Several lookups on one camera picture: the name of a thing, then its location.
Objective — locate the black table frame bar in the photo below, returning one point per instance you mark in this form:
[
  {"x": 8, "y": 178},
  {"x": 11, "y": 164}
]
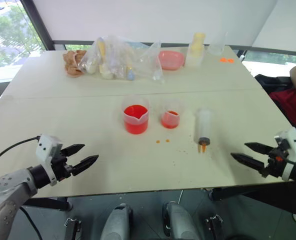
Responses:
[
  {"x": 48, "y": 203},
  {"x": 258, "y": 196}
]

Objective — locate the grey rounded robot leg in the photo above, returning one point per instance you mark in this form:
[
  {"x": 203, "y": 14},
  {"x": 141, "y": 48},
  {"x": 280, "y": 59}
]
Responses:
[
  {"x": 115, "y": 222},
  {"x": 180, "y": 221}
]

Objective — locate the small beaker with red liquid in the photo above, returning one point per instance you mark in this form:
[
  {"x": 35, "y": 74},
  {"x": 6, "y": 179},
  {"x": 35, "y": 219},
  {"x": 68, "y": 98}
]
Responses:
[{"x": 170, "y": 118}]

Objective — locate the cream lidded clear bottle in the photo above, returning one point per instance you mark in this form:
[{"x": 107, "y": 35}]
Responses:
[{"x": 195, "y": 50}]

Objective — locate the empty clear measuring cup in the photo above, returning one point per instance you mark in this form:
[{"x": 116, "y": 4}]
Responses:
[{"x": 216, "y": 46}]

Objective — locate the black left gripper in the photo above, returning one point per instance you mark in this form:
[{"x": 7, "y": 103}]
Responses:
[{"x": 61, "y": 166}]

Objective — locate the small blue item in bag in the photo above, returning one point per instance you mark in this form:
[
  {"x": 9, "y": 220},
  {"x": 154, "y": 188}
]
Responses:
[{"x": 131, "y": 75}]

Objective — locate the black chair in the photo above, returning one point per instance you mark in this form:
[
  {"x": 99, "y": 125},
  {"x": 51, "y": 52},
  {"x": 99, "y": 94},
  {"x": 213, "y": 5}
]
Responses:
[{"x": 270, "y": 81}]

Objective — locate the large clear bag with items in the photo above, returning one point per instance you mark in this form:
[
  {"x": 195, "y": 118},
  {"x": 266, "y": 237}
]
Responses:
[{"x": 108, "y": 57}]

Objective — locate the pink plastic bowl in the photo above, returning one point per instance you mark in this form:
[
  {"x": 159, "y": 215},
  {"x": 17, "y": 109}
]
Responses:
[{"x": 171, "y": 60}]

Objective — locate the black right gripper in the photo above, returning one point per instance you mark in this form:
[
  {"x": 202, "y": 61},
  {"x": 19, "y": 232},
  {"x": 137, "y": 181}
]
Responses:
[{"x": 275, "y": 161}]

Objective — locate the black window frame post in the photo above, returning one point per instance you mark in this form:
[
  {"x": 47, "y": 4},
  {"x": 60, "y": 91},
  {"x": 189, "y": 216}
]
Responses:
[{"x": 38, "y": 25}]

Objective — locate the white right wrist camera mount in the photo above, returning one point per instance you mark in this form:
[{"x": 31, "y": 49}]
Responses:
[{"x": 293, "y": 140}]

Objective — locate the black metal table bracket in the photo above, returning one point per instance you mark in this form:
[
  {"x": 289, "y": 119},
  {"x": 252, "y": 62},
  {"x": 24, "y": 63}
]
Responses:
[
  {"x": 215, "y": 226},
  {"x": 72, "y": 228}
]

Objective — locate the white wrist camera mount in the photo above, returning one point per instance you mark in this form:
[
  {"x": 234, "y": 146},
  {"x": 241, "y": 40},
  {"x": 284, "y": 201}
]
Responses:
[
  {"x": 46, "y": 146},
  {"x": 293, "y": 140}
]

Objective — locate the large beaker with red liquid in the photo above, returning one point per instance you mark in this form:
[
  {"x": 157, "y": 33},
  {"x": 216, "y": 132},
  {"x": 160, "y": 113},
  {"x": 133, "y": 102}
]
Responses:
[{"x": 136, "y": 117}]

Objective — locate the orange plastic pieces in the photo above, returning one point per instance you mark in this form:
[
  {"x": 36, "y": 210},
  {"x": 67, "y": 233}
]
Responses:
[{"x": 226, "y": 60}]

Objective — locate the small clear plastic bag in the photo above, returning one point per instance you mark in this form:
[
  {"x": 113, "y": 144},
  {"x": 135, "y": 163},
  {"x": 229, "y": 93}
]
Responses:
[{"x": 150, "y": 62}]

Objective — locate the brown crumpled cloth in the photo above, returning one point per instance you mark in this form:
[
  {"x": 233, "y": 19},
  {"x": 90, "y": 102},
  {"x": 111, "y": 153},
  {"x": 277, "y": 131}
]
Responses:
[{"x": 71, "y": 62}]

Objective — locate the clear plastic syringe black plunger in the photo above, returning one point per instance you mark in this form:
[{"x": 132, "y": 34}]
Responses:
[{"x": 203, "y": 125}]

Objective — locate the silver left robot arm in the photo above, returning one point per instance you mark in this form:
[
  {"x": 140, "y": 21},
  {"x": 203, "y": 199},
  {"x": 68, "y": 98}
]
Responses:
[{"x": 5, "y": 192}]

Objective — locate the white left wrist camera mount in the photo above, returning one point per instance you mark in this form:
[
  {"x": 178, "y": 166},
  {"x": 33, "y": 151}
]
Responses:
[{"x": 46, "y": 146}]

